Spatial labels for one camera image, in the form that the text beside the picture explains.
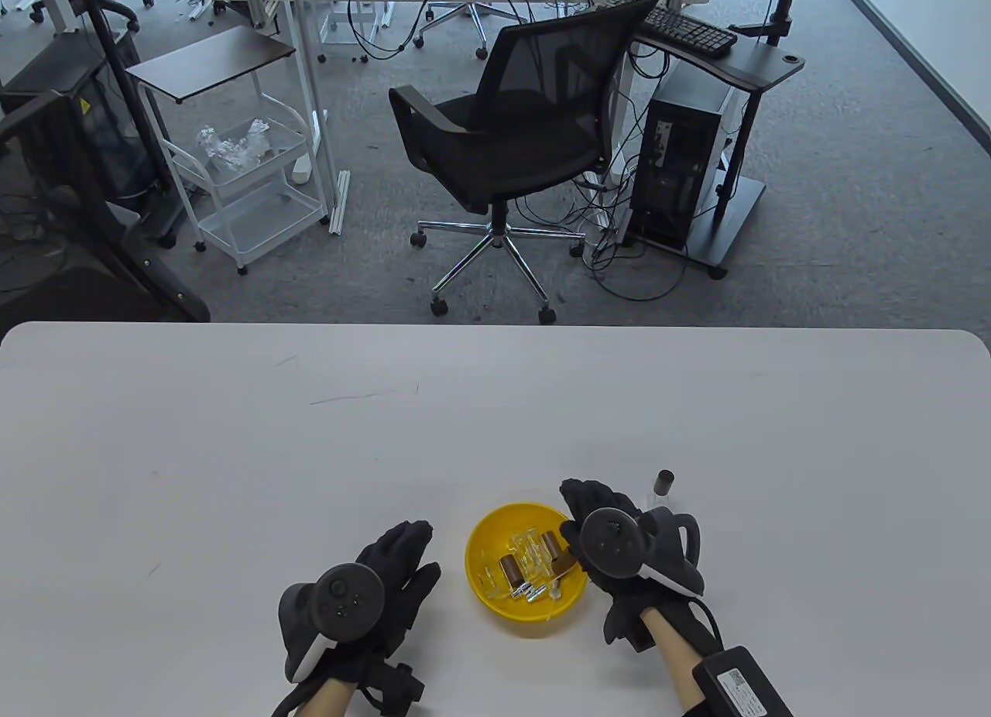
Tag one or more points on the person's right hand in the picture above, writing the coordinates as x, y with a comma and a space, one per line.
588, 494

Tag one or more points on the person's left hand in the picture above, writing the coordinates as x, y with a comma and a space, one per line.
406, 585

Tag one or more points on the person's left forearm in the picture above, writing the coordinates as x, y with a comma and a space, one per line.
325, 701

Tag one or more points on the black forearm box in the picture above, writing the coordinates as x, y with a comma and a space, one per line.
739, 682

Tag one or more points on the person's right forearm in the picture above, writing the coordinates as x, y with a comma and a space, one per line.
673, 655

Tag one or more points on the black and white controller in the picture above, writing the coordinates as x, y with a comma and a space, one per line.
344, 601
612, 543

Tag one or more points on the yellow bowl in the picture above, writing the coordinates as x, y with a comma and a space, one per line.
526, 622

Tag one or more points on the black computer tower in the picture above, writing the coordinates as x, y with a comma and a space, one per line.
681, 152

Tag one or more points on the black mesh office chair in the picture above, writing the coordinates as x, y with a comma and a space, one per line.
526, 136

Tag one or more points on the aluminium profile bar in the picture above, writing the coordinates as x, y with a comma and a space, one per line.
339, 202

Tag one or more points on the white rolling cart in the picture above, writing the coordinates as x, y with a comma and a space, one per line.
259, 225

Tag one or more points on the black computer cart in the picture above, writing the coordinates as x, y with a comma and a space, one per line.
762, 70

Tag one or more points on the crumpled clear plastic wrap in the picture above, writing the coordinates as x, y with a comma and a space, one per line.
232, 148

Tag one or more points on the black keyboard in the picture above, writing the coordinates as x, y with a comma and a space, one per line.
689, 32

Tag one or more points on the office chair with white base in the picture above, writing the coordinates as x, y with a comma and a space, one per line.
457, 16

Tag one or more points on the dark brown side table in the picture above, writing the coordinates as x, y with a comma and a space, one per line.
209, 63

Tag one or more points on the black stand pole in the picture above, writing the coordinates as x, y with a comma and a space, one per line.
116, 59

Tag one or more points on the black swivel chair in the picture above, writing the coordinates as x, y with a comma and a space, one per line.
108, 8

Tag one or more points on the white desk leg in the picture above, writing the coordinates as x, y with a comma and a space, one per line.
58, 5

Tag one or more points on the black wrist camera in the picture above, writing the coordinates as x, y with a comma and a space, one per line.
623, 628
395, 686

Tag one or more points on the black machine enclosure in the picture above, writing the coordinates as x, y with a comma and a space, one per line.
46, 167

